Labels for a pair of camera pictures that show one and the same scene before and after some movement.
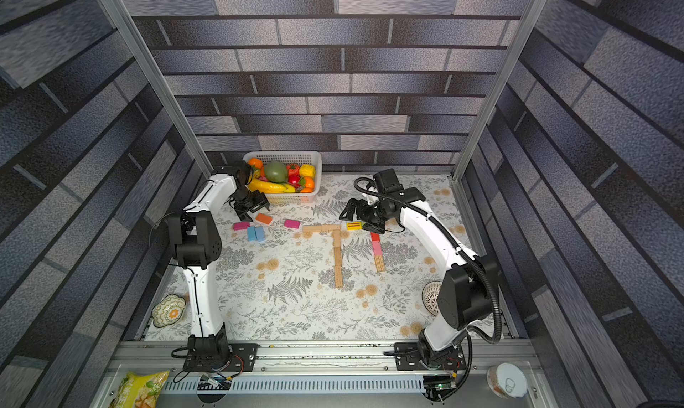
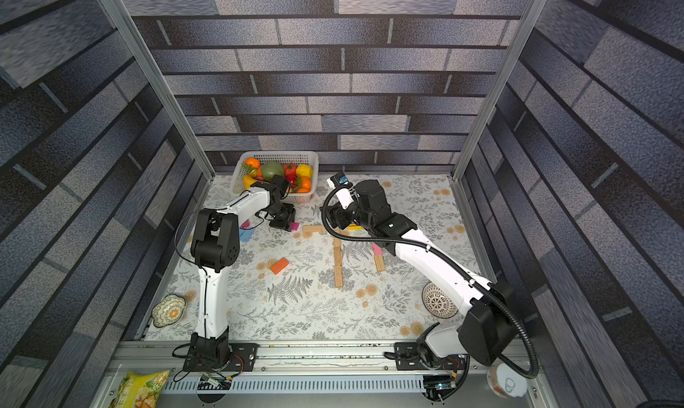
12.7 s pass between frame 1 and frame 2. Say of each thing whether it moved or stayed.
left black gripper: moved
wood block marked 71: stayed
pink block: stayed
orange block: moved
